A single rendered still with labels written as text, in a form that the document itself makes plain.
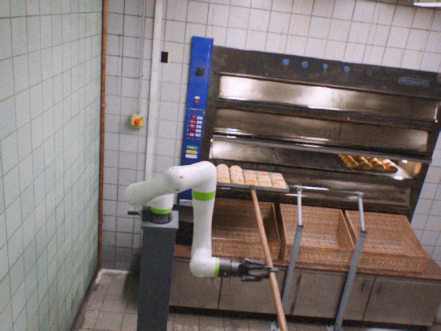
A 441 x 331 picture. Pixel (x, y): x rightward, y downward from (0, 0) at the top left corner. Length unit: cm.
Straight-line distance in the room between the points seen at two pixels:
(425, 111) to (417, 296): 150
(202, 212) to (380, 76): 206
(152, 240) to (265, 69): 164
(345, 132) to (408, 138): 54
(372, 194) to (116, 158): 222
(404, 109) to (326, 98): 64
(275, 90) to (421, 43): 116
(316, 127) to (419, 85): 86
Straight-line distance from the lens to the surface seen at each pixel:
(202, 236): 212
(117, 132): 350
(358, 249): 338
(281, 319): 187
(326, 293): 361
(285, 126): 347
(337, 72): 348
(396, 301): 385
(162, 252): 248
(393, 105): 368
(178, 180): 189
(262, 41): 331
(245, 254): 335
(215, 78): 333
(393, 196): 398
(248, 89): 336
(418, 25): 364
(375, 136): 370
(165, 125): 342
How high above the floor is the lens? 239
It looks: 21 degrees down
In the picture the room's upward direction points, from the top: 7 degrees clockwise
